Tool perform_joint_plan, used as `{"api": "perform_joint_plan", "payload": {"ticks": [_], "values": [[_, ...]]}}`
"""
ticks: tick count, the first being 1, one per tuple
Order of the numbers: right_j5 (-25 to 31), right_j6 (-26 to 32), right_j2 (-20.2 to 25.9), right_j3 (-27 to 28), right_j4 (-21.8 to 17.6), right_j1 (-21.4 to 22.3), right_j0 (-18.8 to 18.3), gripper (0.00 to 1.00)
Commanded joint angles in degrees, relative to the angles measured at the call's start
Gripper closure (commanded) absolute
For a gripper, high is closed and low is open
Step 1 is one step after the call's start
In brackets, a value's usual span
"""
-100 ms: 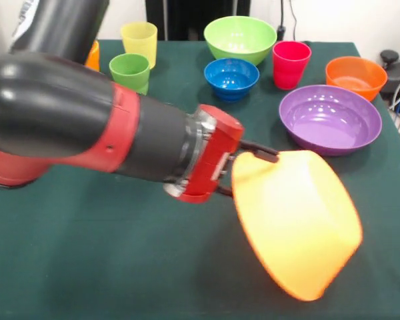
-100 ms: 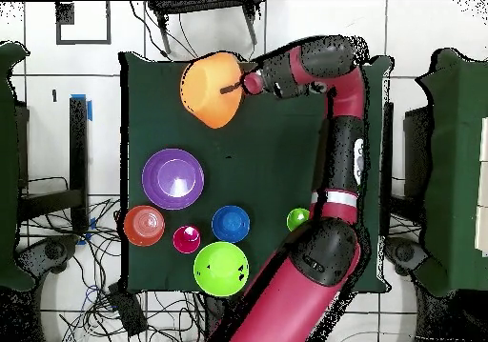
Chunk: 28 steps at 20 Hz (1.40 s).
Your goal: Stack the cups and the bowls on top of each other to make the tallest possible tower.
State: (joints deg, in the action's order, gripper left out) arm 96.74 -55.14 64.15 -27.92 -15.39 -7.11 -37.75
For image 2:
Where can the black power strip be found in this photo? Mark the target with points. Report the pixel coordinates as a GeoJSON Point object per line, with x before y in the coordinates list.
{"type": "Point", "coordinates": [127, 311]}

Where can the large orange bowl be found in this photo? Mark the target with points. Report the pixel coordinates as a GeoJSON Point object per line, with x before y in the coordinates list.
{"type": "Point", "coordinates": [209, 102]}

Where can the neighbouring green covered table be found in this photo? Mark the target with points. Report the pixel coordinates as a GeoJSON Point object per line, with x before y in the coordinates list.
{"type": "Point", "coordinates": [453, 166]}
{"type": "Point", "coordinates": [9, 166]}

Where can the blue bowl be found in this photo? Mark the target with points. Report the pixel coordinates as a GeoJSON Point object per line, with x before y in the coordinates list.
{"type": "Point", "coordinates": [230, 224]}

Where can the green cup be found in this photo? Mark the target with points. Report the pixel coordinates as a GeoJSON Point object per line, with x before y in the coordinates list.
{"type": "Point", "coordinates": [295, 220]}

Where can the small red-orange bowl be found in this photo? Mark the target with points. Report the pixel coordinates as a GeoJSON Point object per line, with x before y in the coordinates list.
{"type": "Point", "coordinates": [144, 225]}

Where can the grey square frame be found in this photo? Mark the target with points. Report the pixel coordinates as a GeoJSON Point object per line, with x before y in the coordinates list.
{"type": "Point", "coordinates": [108, 22]}

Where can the large light green bowl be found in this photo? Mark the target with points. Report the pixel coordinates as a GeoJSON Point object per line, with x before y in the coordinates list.
{"type": "Point", "coordinates": [221, 269]}

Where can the red cup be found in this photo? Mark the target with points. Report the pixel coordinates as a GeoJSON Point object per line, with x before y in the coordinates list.
{"type": "Point", "coordinates": [187, 240]}

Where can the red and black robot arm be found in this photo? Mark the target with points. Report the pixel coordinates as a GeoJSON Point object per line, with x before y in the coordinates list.
{"type": "Point", "coordinates": [297, 311]}

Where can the dark green tablecloth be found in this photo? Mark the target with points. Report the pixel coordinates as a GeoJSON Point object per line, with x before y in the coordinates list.
{"type": "Point", "coordinates": [267, 147]}

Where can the black metal stand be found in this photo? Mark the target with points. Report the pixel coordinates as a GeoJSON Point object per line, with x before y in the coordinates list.
{"type": "Point", "coordinates": [415, 147]}
{"type": "Point", "coordinates": [78, 147]}

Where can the purple bowl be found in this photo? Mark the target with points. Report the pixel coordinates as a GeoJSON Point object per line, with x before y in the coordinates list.
{"type": "Point", "coordinates": [173, 178]}

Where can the black camera tripod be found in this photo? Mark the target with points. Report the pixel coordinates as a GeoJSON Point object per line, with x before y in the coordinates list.
{"type": "Point", "coordinates": [202, 6]}

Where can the blue tape strip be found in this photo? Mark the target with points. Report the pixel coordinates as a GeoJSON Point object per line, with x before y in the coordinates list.
{"type": "Point", "coordinates": [89, 109]}

